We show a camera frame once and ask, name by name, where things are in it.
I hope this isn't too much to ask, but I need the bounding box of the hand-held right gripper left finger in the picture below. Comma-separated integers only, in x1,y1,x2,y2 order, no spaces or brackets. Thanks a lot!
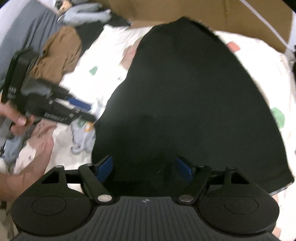
40,155,115,205

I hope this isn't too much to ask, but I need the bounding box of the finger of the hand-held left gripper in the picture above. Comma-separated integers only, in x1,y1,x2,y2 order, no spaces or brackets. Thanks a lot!
68,108,97,124
66,94,93,112

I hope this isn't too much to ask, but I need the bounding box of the black shorts teddy print trim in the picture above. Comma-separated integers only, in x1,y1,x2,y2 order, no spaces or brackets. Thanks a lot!
91,16,293,195

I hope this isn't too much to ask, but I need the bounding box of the small plush toy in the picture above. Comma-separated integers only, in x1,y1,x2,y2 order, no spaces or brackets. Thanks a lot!
57,0,72,12

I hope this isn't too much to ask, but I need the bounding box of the cream bear print blanket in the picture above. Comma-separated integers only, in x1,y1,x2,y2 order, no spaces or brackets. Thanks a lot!
0,24,296,241

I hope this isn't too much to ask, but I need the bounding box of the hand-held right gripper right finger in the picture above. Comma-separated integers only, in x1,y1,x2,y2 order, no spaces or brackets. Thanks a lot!
176,157,252,205

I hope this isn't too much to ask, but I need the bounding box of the person's left forearm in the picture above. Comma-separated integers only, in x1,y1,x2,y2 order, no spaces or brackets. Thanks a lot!
0,137,54,202

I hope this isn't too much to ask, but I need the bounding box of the person's left hand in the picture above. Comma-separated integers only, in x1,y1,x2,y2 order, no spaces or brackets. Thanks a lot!
0,101,36,141

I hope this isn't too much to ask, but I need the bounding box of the grey neck pillow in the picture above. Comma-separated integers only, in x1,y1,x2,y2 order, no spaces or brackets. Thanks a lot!
61,2,111,25

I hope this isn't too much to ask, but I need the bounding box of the brown garment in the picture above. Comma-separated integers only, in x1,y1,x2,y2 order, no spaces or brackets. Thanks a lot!
29,26,82,82

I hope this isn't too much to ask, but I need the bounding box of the black cloth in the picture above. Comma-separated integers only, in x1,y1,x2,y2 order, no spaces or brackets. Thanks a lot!
76,16,132,50

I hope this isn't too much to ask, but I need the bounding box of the blue grey cloth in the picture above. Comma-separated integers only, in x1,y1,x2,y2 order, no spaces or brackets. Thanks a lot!
3,133,31,164

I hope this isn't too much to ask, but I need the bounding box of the flat cardboard sheet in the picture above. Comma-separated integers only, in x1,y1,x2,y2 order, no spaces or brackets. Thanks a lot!
90,0,293,52

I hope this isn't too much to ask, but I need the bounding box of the grey bedding cloth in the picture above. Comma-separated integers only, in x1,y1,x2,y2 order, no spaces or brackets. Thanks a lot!
0,0,63,88

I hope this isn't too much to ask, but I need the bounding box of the white cable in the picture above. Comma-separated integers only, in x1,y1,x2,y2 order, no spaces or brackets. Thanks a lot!
240,0,295,50

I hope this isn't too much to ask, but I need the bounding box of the white fabric sheet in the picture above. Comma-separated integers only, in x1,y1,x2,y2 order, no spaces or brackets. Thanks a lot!
0,5,26,61

